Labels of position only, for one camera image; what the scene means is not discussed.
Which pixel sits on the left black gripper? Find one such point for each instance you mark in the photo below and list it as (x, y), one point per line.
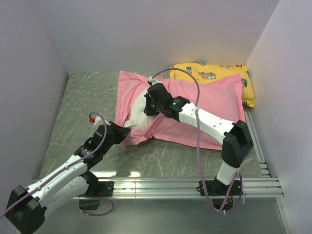
(122, 132)

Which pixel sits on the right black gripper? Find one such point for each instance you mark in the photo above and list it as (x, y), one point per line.
(149, 109)

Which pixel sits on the white pillow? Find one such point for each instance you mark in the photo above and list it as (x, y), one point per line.
(137, 112)

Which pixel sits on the pink pillowcase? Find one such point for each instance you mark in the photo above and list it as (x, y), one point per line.
(212, 110)

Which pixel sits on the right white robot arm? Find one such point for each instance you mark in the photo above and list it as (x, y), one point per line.
(234, 137)

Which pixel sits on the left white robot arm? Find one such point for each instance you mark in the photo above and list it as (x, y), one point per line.
(27, 208)

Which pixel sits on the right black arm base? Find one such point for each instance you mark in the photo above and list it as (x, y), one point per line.
(216, 188)

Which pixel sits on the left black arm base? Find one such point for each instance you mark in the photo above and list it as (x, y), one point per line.
(90, 201)

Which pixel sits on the yellow cartoon print pillow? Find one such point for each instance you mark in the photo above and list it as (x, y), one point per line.
(206, 73)

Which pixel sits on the white care label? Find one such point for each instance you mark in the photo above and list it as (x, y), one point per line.
(130, 123)

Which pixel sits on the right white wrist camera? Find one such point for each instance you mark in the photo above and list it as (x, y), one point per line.
(153, 80)

